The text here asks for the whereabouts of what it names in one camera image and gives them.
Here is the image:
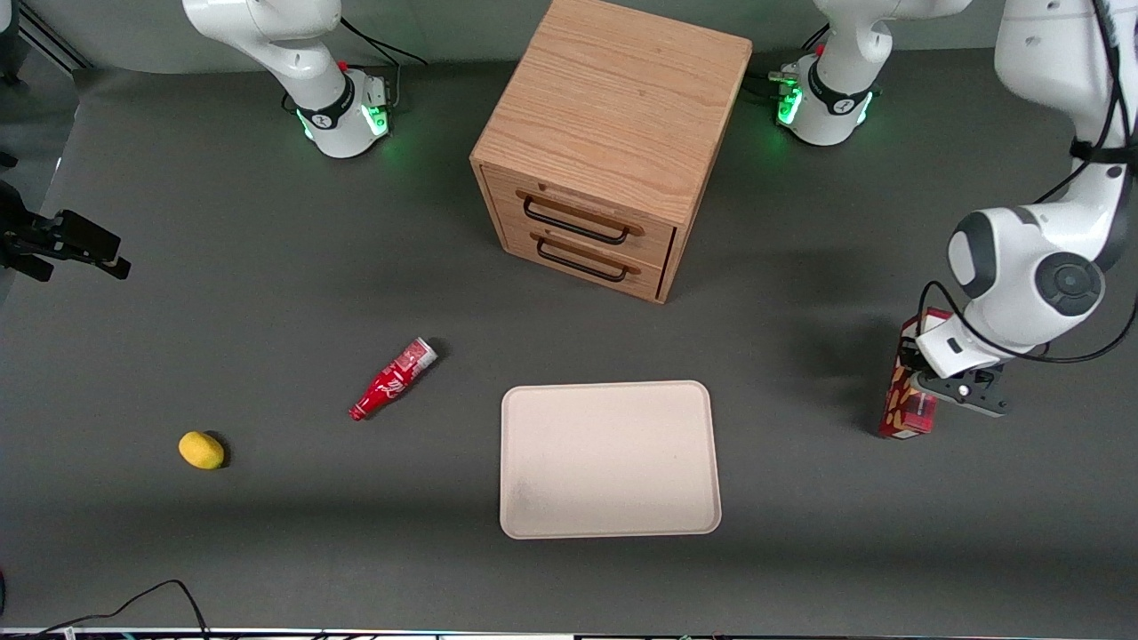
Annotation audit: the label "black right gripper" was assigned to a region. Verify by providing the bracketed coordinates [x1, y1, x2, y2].
[0, 180, 132, 283]

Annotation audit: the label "wooden drawer cabinet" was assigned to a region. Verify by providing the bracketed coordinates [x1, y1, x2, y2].
[469, 0, 755, 306]

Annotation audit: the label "black left arm wrist cable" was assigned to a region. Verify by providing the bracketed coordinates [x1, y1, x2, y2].
[916, 0, 1138, 367]

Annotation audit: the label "wooden drawer with black handle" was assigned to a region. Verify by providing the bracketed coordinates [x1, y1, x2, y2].
[501, 219, 669, 303]
[485, 167, 678, 269]

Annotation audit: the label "beige plastic tray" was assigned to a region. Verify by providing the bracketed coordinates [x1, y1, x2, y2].
[500, 380, 723, 540]

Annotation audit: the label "red cola bottle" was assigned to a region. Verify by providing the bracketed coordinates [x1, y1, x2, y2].
[348, 336, 440, 422]

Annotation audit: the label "black left arm base cables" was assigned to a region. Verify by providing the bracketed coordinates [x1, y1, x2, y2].
[745, 27, 833, 100]

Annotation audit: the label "red cookie box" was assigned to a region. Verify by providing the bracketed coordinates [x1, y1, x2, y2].
[878, 307, 954, 442]

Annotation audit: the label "black cable on table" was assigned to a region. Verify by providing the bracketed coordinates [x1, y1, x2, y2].
[0, 580, 211, 640]

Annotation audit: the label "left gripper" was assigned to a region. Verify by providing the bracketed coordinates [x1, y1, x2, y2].
[897, 307, 1012, 419]

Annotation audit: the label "black right arm base cable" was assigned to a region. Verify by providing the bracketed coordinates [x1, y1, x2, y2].
[336, 16, 429, 70]

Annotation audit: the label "yellow lemon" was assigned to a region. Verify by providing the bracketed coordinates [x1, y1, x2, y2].
[178, 430, 226, 470]

